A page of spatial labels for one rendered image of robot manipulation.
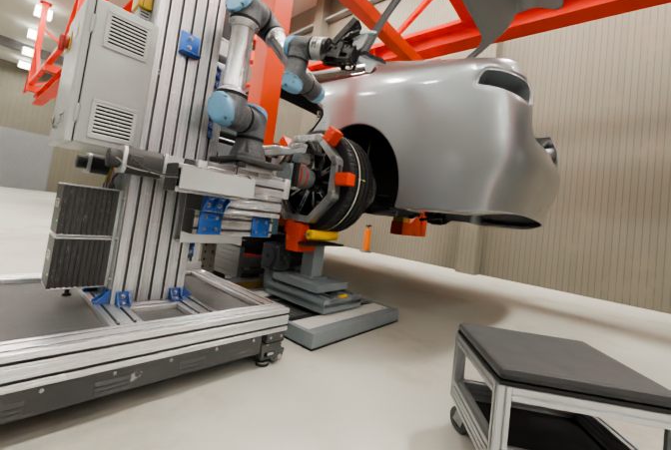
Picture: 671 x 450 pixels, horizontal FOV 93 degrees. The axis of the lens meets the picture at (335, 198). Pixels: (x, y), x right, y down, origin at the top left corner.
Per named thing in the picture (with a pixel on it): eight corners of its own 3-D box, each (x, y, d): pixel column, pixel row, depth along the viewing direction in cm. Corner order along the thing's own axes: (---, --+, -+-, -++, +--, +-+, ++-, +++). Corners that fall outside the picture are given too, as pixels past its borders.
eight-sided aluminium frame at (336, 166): (335, 226, 182) (347, 134, 185) (328, 225, 177) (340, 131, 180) (275, 217, 217) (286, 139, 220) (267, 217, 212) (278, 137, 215)
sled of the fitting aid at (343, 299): (359, 307, 202) (361, 291, 203) (322, 316, 175) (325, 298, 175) (305, 288, 234) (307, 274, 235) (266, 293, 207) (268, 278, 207)
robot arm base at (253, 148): (241, 157, 124) (244, 132, 124) (221, 158, 134) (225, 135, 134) (272, 165, 135) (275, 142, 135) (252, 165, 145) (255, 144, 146)
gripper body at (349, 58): (356, 72, 107) (325, 69, 112) (363, 49, 108) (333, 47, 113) (349, 58, 100) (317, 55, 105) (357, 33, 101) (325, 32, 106)
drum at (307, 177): (315, 191, 196) (318, 168, 197) (290, 185, 180) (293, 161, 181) (300, 190, 206) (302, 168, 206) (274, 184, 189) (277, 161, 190)
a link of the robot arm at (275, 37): (261, 35, 145) (312, 112, 129) (245, 20, 135) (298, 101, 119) (279, 16, 142) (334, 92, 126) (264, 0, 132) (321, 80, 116)
